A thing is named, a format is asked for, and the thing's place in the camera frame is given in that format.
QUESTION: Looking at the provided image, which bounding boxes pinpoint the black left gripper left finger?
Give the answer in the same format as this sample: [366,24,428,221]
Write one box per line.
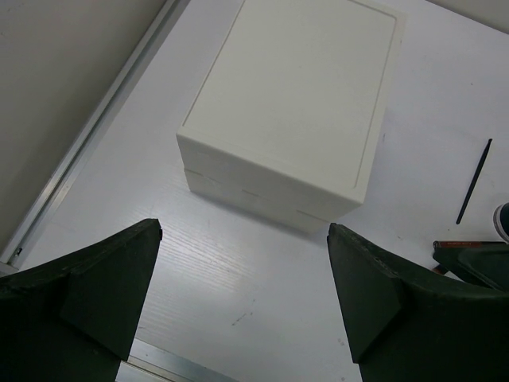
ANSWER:
[1,219,163,381]

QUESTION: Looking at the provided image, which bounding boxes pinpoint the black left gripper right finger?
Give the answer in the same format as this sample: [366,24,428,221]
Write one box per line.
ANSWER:
[327,224,508,381]

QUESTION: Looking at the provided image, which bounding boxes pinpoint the thin black makeup pencil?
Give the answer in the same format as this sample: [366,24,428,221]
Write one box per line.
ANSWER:
[456,138,492,225]

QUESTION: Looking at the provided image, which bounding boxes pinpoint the navy round compact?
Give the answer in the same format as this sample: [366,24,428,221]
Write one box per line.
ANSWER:
[493,202,509,243]

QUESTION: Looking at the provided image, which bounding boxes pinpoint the white drawer cabinet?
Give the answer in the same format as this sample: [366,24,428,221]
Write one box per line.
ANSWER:
[177,1,406,233]

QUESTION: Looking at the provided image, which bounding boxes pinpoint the aluminium table rail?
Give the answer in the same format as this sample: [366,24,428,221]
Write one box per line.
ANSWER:
[1,1,187,274]

